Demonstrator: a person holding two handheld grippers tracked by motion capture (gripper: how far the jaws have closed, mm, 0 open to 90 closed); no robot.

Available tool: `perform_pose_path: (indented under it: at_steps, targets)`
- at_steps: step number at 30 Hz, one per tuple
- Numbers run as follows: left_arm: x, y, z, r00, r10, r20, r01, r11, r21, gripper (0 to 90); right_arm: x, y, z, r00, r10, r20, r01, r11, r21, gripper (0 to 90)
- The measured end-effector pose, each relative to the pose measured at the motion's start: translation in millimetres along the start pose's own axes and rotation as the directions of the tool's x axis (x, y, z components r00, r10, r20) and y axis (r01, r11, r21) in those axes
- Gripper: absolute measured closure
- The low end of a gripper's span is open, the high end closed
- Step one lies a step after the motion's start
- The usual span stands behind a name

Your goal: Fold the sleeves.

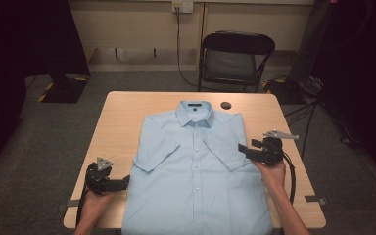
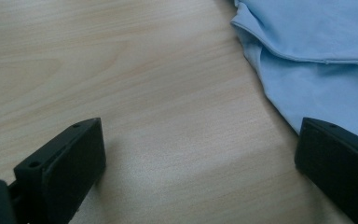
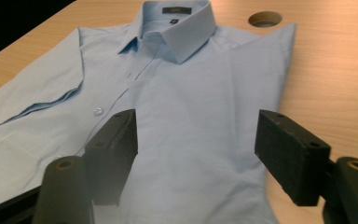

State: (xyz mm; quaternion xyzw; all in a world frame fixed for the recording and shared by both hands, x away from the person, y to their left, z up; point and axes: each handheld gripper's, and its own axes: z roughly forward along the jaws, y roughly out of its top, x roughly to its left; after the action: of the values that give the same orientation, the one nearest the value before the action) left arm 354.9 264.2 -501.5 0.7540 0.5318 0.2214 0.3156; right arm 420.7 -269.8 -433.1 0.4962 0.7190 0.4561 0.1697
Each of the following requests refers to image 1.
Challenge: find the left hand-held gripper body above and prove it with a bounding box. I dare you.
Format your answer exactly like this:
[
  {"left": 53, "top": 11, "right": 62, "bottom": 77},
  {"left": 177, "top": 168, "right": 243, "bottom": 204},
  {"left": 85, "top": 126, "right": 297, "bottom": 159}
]
[{"left": 84, "top": 157, "right": 115, "bottom": 196}]

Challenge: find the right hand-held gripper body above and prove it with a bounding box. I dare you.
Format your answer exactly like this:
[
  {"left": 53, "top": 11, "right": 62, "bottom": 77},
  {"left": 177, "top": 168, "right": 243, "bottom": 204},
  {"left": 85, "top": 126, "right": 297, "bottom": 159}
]
[{"left": 257, "top": 129, "right": 300, "bottom": 166}]

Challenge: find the light blue short-sleeved shirt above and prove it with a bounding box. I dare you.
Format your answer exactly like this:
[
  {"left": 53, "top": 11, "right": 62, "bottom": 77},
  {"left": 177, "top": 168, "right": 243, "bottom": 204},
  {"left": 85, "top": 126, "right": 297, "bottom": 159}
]
[{"left": 120, "top": 100, "right": 273, "bottom": 235}]

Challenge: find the person's left hand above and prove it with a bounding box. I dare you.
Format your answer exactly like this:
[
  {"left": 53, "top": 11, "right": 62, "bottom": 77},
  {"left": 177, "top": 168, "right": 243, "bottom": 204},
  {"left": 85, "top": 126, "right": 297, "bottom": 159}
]
[{"left": 82, "top": 190, "right": 119, "bottom": 215}]

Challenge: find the person's right hand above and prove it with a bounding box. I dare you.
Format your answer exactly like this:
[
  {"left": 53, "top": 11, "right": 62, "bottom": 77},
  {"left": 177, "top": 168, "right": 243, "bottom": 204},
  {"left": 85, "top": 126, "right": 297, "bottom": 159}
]
[{"left": 253, "top": 161, "right": 288, "bottom": 194}]

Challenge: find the grey tape strip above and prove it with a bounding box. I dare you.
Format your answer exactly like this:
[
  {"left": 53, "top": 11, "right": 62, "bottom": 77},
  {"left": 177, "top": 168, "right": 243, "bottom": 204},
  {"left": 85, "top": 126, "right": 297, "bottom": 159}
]
[
  {"left": 57, "top": 199, "right": 83, "bottom": 212},
  {"left": 304, "top": 195, "right": 328, "bottom": 207}
]

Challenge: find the black tripod stand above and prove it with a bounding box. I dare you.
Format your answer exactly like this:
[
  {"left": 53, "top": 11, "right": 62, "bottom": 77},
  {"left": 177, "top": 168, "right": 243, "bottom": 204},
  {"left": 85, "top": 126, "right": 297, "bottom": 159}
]
[{"left": 283, "top": 97, "right": 324, "bottom": 161}]

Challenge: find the black folding chair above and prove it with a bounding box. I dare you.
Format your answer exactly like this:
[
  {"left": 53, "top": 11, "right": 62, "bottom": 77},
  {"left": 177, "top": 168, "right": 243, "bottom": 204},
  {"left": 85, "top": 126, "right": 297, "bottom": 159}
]
[{"left": 197, "top": 30, "right": 276, "bottom": 94}]

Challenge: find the black yellow-striped stand base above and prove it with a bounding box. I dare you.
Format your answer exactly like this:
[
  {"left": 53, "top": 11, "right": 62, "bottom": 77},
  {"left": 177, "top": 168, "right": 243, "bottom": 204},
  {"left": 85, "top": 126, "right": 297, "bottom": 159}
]
[{"left": 37, "top": 73, "right": 89, "bottom": 105}]

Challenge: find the dark curtain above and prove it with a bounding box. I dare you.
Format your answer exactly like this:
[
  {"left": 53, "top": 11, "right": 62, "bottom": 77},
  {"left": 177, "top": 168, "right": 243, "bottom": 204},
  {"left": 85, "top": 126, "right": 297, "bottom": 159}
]
[
  {"left": 288, "top": 0, "right": 376, "bottom": 189},
  {"left": 0, "top": 0, "right": 91, "bottom": 174}
]

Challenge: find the left hand-held gripper black cable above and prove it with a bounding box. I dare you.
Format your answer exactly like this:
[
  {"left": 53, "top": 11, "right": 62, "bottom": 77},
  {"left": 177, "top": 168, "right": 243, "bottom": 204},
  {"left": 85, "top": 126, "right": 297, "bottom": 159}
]
[{"left": 75, "top": 182, "right": 90, "bottom": 227}]

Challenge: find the hand-held gripper black cable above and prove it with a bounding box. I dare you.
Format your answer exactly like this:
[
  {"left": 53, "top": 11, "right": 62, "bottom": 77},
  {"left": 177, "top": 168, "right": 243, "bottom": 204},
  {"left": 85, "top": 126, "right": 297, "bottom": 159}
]
[
  {"left": 282, "top": 152, "right": 298, "bottom": 206},
  {"left": 75, "top": 182, "right": 90, "bottom": 227}
]

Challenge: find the right hand-held gripper black cable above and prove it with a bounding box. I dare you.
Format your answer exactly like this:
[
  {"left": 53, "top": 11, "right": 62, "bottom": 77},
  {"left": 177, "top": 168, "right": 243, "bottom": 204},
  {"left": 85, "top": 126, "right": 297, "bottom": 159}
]
[{"left": 282, "top": 152, "right": 298, "bottom": 206}]

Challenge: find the black stand base with cables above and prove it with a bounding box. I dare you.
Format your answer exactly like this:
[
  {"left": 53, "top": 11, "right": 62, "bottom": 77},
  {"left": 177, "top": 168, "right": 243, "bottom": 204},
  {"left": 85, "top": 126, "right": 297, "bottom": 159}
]
[{"left": 261, "top": 75, "right": 325, "bottom": 106}]

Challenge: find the thin black power cable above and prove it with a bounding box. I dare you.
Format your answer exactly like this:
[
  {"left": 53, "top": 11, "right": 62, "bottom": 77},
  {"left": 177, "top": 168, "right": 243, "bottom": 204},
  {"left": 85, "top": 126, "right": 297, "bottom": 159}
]
[{"left": 174, "top": 7, "right": 200, "bottom": 88}]

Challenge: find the vertical wall conduit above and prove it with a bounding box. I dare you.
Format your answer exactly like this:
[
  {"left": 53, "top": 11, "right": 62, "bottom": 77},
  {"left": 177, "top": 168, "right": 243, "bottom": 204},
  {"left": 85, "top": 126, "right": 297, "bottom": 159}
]
[{"left": 199, "top": 2, "right": 209, "bottom": 50}]

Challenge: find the white wall socket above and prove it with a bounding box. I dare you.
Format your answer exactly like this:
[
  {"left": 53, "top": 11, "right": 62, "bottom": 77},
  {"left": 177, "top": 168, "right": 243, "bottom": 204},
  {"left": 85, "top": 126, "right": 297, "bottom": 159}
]
[{"left": 171, "top": 0, "right": 195, "bottom": 15}]

